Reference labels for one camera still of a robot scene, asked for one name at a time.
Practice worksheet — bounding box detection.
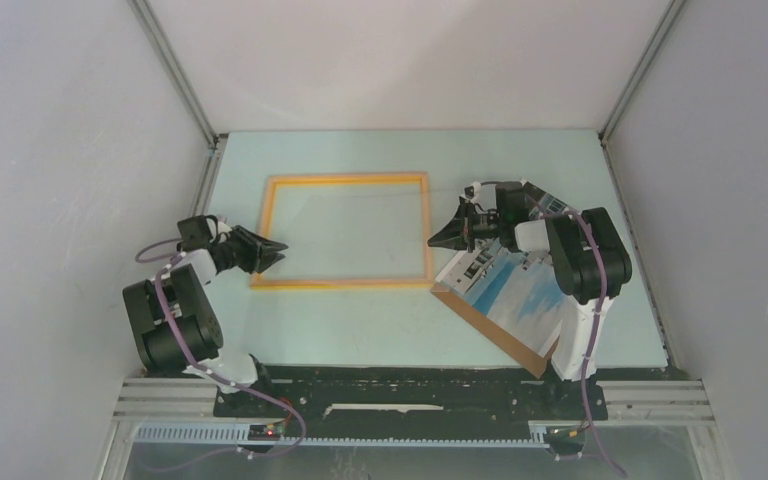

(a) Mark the small electronics board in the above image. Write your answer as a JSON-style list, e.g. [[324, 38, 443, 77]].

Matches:
[[247, 424, 285, 441]]

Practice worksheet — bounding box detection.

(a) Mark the aluminium rail front frame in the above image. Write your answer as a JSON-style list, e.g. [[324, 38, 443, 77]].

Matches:
[[98, 366, 728, 479]]

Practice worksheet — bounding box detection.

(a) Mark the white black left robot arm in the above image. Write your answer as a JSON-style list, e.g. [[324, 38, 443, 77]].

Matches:
[[122, 215, 288, 417]]

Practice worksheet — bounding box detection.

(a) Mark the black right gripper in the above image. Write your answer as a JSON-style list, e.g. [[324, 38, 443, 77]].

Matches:
[[428, 200, 505, 252]]

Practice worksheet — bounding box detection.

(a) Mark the orange wooden picture frame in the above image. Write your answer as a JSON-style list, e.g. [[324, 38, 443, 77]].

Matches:
[[250, 172, 434, 290]]

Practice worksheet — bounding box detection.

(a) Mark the brown cardboard backing board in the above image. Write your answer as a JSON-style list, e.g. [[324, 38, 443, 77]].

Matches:
[[430, 283, 556, 379]]

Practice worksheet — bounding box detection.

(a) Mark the right aluminium corner post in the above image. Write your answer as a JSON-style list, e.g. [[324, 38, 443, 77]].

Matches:
[[598, 0, 690, 144]]

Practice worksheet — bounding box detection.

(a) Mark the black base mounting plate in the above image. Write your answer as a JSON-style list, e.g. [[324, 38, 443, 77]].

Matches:
[[213, 365, 608, 441]]

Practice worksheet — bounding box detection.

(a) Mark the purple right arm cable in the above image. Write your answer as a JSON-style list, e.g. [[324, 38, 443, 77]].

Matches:
[[476, 181, 626, 478]]

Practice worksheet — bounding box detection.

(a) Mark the building and sky photo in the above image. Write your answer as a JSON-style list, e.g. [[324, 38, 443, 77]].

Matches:
[[434, 180, 597, 359]]

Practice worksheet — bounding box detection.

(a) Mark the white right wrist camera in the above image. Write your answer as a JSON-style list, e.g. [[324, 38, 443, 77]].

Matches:
[[463, 184, 481, 202]]

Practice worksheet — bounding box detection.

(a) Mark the aluminium corner post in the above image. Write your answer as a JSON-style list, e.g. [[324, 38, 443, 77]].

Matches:
[[127, 0, 219, 149], [598, 0, 690, 144]]

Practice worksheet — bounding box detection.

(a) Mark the left aluminium corner post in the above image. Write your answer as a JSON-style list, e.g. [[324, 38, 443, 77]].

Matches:
[[127, 0, 219, 149]]

